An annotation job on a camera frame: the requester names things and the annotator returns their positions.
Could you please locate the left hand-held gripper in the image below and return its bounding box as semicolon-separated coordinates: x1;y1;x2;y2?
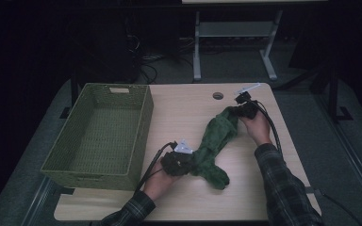
160;139;196;177

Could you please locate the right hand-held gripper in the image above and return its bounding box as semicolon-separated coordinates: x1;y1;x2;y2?
233;82;262;120

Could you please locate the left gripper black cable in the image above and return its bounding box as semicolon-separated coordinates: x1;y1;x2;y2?
134;141;179;194

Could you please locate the grey tape strip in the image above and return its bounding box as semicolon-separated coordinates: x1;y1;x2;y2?
304;186;323;195

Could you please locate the green woven basket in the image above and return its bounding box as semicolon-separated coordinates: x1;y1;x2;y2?
41;82;155;191

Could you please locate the tangle of floor cables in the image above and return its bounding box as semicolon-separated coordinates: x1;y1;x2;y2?
124;33;196;85

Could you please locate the black metal stand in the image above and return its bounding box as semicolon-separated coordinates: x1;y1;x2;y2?
279;62;354;124

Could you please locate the black floor cable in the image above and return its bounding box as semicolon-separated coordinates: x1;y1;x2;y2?
319;187;362;226

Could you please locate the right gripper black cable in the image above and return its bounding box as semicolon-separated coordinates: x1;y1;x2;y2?
252;99;285;156

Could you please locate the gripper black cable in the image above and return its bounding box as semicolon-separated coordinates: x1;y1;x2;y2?
252;99;285;156
134;141;179;194

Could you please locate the person's right hand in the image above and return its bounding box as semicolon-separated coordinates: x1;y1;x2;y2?
239;109;273;147

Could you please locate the green dinosaur plush garment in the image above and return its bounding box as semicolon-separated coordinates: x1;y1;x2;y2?
189;105;243;191

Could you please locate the grey metal stand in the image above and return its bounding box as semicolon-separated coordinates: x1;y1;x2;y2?
192;9;284;82

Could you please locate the person's left hand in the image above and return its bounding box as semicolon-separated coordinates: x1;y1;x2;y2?
142;159;177;202

